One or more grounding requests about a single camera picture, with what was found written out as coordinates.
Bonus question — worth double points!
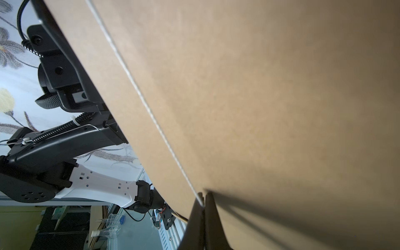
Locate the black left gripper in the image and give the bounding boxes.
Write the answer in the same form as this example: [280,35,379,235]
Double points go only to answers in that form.
[27,1,108,113]

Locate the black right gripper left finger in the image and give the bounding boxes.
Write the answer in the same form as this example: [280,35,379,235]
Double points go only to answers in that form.
[178,195,206,250]

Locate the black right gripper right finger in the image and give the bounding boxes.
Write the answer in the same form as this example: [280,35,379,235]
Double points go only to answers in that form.
[204,192,232,250]

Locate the brown kraft file bag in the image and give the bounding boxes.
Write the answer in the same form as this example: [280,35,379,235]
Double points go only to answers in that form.
[46,1,400,250]

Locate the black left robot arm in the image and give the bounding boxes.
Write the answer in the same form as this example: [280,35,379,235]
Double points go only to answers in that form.
[1,1,164,214]

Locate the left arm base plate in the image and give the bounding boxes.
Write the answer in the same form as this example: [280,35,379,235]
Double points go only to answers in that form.
[151,189,176,230]

